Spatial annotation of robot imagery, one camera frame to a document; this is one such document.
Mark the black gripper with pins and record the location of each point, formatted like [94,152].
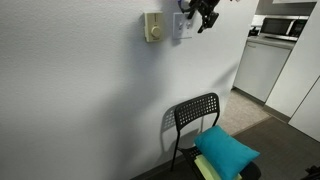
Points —
[206,5]

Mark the white light switch toggle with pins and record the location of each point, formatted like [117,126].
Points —
[188,24]
[180,25]

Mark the beige thermostat dial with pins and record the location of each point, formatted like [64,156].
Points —
[154,28]

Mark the small black countertop appliance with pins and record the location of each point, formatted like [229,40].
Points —
[254,31]

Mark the white kitchen counter cabinet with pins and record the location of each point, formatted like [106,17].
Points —
[260,66]

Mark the black and silver microwave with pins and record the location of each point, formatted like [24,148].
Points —
[281,28]

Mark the black perforated metal chair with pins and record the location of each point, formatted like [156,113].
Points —
[195,110]

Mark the teal pillow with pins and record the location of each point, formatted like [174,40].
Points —
[225,151]

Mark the white double switch plate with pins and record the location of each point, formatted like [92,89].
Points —
[182,31]

